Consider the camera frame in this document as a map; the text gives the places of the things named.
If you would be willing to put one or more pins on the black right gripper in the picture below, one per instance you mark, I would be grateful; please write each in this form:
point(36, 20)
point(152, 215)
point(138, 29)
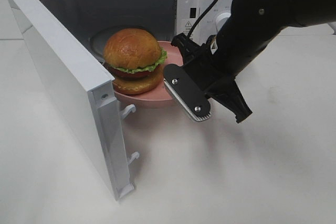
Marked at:
point(209, 76)

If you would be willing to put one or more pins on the pink round plate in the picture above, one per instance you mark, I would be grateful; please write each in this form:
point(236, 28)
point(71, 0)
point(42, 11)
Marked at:
point(158, 97)

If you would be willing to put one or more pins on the burger with lettuce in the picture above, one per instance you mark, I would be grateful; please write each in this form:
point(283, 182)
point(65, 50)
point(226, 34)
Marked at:
point(135, 59)

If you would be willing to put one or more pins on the white microwave door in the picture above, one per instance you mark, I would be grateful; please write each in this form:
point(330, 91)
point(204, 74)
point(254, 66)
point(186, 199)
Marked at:
point(81, 88)

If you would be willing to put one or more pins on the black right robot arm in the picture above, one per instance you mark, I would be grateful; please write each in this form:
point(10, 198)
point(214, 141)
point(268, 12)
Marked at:
point(253, 24)

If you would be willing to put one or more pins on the white warning label sticker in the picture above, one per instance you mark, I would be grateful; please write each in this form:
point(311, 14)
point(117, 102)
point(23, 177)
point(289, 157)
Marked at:
point(187, 24)

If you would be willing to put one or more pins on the white upper power knob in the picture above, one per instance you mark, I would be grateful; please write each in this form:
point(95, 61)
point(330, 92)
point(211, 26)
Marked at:
point(221, 20)

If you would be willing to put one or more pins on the glass microwave turntable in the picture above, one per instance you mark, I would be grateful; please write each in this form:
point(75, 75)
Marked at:
point(99, 39)

